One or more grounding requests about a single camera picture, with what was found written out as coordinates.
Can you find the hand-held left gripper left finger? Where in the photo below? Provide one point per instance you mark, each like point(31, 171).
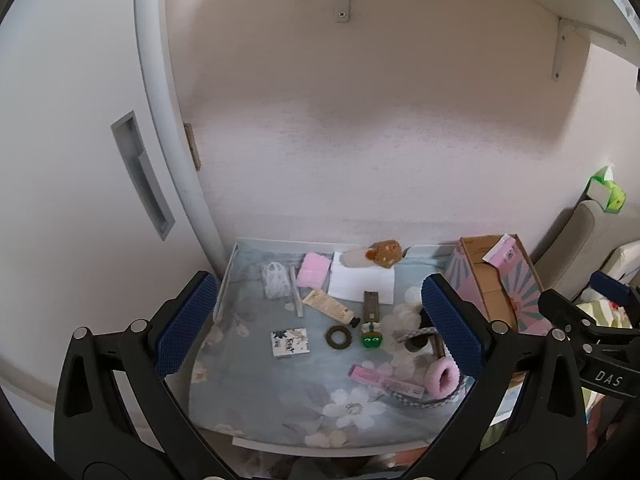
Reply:
point(186, 320)

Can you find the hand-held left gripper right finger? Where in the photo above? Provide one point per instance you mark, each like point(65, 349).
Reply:
point(452, 322)

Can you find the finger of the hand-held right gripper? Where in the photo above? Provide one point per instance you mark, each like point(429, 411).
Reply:
point(614, 286)
point(562, 307)

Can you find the pink printed cardboard box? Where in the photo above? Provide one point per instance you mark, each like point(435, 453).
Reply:
point(492, 292)

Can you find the grey woven band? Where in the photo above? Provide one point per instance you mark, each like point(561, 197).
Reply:
point(420, 402)

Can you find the green striped cloth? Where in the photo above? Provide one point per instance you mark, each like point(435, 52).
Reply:
point(605, 312)

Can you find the pink fuzzy scrunchie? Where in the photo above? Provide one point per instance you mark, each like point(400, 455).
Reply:
point(442, 377)

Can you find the grey chair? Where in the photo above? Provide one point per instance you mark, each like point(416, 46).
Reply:
point(575, 245)

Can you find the green frog toy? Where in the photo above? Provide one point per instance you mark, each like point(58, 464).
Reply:
point(372, 337)

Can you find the dark sachet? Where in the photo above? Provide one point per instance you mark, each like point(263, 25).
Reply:
point(371, 307)

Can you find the small pink carton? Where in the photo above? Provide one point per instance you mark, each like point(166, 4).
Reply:
point(502, 251)

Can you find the long pink box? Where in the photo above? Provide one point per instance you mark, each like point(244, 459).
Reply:
point(385, 380)

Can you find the green tissue box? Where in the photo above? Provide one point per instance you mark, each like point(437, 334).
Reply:
point(605, 190)

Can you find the brown cookie plush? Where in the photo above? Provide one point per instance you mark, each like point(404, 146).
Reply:
point(385, 253)

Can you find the clear plastic bag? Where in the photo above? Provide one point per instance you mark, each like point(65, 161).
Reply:
point(275, 280)

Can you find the floral blue cloth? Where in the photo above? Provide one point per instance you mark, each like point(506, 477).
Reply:
point(260, 390)

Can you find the white folded towel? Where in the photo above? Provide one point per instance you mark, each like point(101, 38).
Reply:
point(357, 285)

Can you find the small printed card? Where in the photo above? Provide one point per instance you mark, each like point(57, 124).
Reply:
point(290, 342)

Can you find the clear plastic stick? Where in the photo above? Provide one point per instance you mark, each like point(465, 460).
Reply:
point(296, 292)

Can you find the translucent bottle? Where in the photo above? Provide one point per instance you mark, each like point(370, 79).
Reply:
point(352, 258)

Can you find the beige cream tube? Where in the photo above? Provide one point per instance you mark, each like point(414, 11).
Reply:
point(327, 305)

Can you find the pink fluffy cloth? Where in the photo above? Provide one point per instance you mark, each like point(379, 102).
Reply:
point(314, 270)

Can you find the metal door hinge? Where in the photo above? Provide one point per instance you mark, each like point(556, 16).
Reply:
point(192, 147)

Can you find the white shelf bracket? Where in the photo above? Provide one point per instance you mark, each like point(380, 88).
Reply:
point(562, 45)

